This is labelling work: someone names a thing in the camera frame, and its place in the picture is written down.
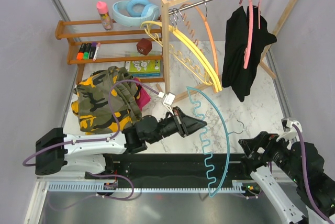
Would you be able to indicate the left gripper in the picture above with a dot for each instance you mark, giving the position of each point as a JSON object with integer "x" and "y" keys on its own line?
{"x": 186, "y": 125}

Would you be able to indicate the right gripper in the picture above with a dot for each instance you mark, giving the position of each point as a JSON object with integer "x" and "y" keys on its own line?
{"x": 267, "y": 141}

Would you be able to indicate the pink trousers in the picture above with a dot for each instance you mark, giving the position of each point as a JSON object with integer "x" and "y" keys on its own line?
{"x": 142, "y": 97}

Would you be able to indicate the black trousers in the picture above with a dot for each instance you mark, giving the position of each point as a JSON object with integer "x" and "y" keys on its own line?
{"x": 234, "y": 75}

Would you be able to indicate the pink hanger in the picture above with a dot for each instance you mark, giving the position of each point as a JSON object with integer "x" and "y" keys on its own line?
{"x": 247, "y": 51}

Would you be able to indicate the camouflage yellow trousers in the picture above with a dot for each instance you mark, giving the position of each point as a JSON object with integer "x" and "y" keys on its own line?
{"x": 106, "y": 101}

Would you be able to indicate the orange hanger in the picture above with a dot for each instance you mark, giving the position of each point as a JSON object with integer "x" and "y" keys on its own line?
{"x": 191, "y": 32}

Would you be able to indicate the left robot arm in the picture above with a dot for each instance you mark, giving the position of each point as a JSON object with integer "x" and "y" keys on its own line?
{"x": 59, "y": 153}

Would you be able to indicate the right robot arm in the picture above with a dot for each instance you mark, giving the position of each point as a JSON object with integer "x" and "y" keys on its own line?
{"x": 302, "y": 164}

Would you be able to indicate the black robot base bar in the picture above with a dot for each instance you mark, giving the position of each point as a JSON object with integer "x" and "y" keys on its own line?
{"x": 186, "y": 170}

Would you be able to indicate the green card box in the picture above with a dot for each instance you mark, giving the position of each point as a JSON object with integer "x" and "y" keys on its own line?
{"x": 144, "y": 68}

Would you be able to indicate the brown cube box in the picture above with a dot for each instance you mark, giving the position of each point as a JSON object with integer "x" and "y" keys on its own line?
{"x": 144, "y": 46}

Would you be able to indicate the white pink pen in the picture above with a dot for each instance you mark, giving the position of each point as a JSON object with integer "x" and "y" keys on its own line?
{"x": 96, "y": 51}

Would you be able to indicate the wooden clothes rack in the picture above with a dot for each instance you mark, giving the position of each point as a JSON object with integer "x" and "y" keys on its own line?
{"x": 167, "y": 11}

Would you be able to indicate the purple highlighter marker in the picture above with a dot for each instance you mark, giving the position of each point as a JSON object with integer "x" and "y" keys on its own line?
{"x": 92, "y": 50}

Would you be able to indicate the green highlighter marker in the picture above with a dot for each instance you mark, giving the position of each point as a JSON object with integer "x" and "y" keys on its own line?
{"x": 87, "y": 51}

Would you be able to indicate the orange highlighter marker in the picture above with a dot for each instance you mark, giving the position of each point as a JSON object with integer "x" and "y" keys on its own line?
{"x": 81, "y": 51}

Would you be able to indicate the wooden shelf rack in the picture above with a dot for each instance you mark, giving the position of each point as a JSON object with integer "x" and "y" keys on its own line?
{"x": 116, "y": 46}

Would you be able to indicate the pink water bottle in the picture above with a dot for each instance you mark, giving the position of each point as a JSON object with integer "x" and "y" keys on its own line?
{"x": 103, "y": 11}

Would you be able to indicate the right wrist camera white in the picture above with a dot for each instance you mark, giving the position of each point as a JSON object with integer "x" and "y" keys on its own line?
{"x": 290, "y": 131}

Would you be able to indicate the white cable duct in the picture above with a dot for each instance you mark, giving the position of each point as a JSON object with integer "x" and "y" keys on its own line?
{"x": 102, "y": 187}

